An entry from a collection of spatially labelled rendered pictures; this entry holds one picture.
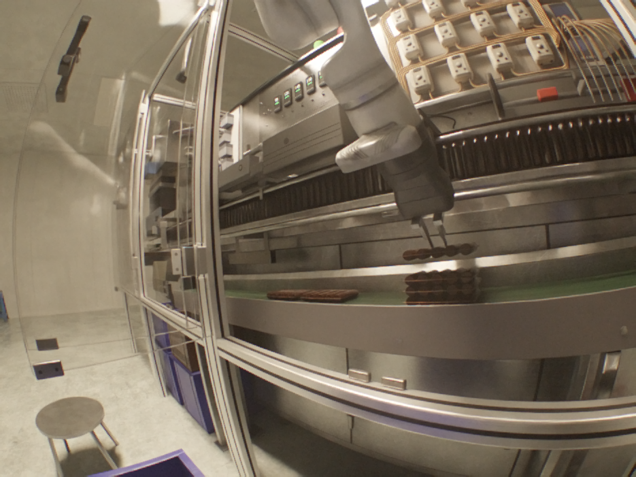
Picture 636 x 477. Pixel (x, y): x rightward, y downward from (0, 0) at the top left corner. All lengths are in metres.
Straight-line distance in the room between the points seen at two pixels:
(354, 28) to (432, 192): 0.20
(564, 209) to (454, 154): 0.25
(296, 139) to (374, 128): 0.40
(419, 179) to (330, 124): 0.32
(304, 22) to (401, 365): 0.69
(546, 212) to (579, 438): 0.40
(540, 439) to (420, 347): 0.20
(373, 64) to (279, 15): 0.10
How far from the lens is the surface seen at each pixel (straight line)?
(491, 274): 0.49
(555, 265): 0.49
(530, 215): 0.58
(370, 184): 0.56
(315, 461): 1.10
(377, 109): 0.28
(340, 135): 0.57
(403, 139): 0.24
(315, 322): 0.46
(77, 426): 1.09
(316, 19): 0.28
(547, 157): 0.50
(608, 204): 0.62
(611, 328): 0.37
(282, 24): 0.28
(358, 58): 0.27
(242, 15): 2.49
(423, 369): 0.68
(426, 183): 0.32
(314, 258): 0.78
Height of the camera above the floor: 0.78
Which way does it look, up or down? 2 degrees up
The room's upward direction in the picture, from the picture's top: 4 degrees counter-clockwise
